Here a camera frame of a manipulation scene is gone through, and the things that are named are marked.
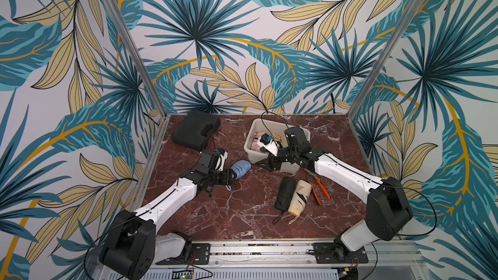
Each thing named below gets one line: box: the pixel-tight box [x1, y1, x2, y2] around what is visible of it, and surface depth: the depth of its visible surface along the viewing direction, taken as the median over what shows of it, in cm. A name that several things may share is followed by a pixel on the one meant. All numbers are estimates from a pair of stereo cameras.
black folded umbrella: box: [272, 176, 297, 225], surface depth 88 cm
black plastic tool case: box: [171, 109, 222, 152], surface depth 108 cm
